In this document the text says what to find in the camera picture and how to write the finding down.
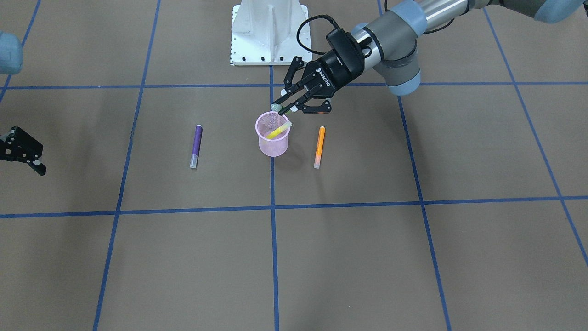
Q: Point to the orange highlighter pen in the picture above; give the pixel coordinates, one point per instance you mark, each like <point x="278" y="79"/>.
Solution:
<point x="319" y="148"/>

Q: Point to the green highlighter pen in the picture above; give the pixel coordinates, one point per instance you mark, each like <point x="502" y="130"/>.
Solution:
<point x="282" y="109"/>

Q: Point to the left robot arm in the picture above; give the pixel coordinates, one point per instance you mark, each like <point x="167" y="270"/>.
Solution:
<point x="388" y="45"/>

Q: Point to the yellow highlighter pen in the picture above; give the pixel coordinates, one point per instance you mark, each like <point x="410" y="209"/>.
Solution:
<point x="281" y="129"/>

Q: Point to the purple highlighter pen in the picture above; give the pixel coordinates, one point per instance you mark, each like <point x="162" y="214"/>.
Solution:
<point x="196" y="146"/>

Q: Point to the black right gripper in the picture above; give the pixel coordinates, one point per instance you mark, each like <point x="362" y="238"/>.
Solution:
<point x="19" y="148"/>

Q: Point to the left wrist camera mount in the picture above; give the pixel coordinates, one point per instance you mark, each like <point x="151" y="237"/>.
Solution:
<point x="346" y="47"/>

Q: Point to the white pedestal column base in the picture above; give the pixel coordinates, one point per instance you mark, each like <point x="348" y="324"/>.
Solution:
<point x="264" y="32"/>

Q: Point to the pink mesh pen holder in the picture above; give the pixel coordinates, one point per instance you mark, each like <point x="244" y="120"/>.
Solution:
<point x="272" y="130"/>

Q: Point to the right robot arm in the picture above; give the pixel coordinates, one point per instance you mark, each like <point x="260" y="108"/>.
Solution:
<point x="11" y="56"/>

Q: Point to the blue tape grid lines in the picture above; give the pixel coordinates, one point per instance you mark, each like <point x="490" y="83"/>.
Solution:
<point x="462" y="206"/>

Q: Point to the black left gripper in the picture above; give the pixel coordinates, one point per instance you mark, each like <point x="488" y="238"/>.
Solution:
<point x="331" y="75"/>

